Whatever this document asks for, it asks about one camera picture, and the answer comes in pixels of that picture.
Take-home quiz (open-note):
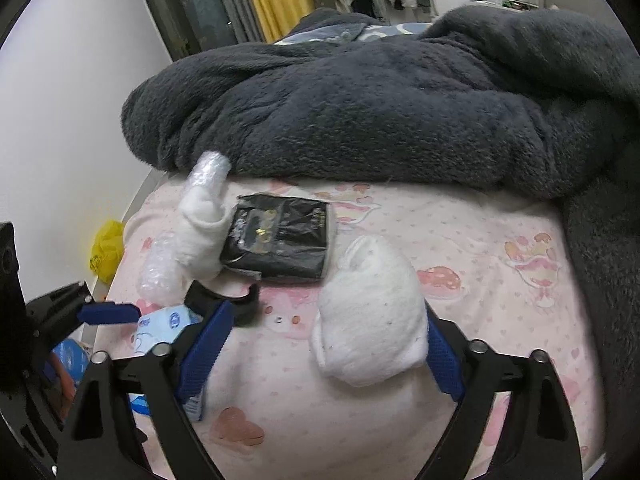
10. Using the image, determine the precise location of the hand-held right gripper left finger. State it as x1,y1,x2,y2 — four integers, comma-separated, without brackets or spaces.
56,301,238,480

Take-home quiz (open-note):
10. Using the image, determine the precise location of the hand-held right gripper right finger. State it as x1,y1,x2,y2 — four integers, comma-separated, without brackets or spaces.
407,305,585,480

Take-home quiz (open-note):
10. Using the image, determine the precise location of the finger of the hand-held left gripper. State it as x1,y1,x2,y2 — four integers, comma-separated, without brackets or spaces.
26,281,142,348
40,352,60,388

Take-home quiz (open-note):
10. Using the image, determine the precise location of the light blue tissue packet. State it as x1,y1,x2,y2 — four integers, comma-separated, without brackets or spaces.
129,306,207,422

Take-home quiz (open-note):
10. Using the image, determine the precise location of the large white sock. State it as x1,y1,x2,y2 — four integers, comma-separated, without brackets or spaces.
309,235,432,388

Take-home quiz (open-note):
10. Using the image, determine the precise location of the black tissue packet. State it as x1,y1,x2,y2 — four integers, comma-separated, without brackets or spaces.
219,193,332,284

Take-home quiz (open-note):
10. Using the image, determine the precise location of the yellow plastic bag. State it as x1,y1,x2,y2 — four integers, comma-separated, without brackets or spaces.
90,219,126,286

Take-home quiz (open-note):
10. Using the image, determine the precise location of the clear bubble wrap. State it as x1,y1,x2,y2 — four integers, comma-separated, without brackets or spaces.
139,151,232,307

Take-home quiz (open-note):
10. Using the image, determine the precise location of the pink printed bedsheet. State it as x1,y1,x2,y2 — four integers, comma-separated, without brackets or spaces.
95,175,608,480

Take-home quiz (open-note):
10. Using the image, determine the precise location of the small white sock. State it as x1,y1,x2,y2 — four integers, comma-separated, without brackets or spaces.
177,175,234,281

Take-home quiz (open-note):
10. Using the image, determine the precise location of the dark grey fleece blanket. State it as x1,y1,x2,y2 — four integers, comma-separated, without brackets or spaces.
121,4,640,376

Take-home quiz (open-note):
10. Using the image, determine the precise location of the blue patterned quilt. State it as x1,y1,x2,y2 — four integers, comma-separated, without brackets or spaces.
274,22,436,47

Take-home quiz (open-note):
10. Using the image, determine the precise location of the grey curtain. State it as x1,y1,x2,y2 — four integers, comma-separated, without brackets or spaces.
200,0,266,45

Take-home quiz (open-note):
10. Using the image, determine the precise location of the dark window frame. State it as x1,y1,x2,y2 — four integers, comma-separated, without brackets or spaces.
132,0,237,61

